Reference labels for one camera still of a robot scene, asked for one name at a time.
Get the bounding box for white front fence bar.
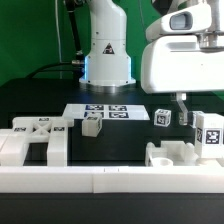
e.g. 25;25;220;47
0;167;224;193

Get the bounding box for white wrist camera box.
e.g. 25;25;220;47
146;3;212;41

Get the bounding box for white marker base plate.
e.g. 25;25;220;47
63;104;150;120

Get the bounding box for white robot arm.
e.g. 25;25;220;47
80;0;224;111

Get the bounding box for white chair back frame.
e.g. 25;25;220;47
0;117;74;167

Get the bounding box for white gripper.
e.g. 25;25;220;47
141;35;224;125

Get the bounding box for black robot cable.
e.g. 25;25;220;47
25;0;86;80

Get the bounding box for white thin cable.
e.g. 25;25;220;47
54;0;64;80

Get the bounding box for white chair seat part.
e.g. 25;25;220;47
145;139;224;168

